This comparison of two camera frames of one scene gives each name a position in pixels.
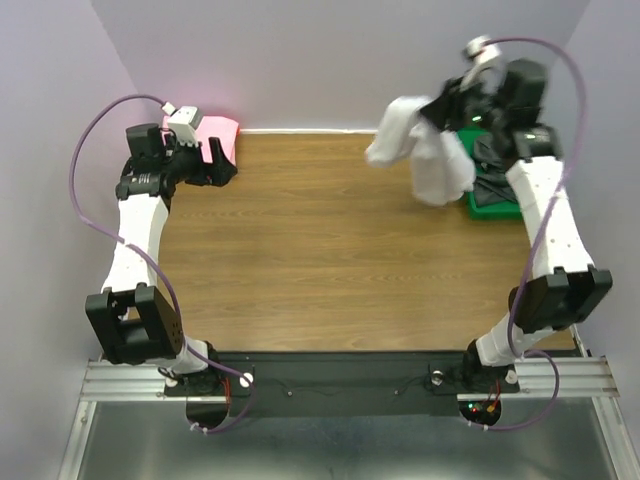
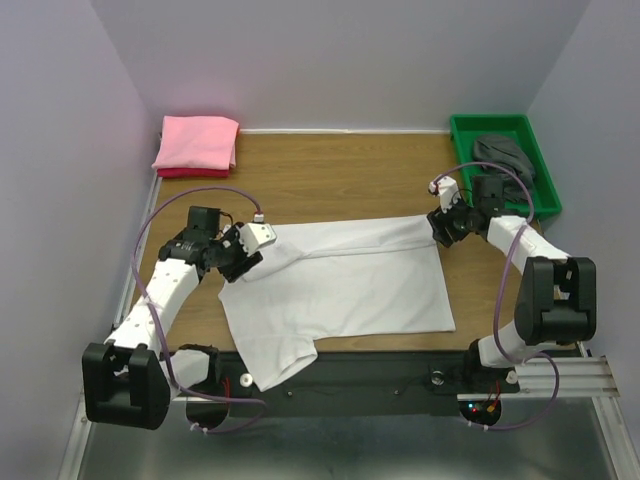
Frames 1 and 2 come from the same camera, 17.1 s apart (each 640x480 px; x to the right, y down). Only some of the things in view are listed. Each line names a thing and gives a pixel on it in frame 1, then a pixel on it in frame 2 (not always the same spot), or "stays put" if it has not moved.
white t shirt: x=441 y=171 → x=332 y=279
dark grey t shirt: x=492 y=187 stays put
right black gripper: x=446 y=104 → x=438 y=220
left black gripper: x=219 y=172 → x=244 y=262
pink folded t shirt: x=224 y=128 stays put
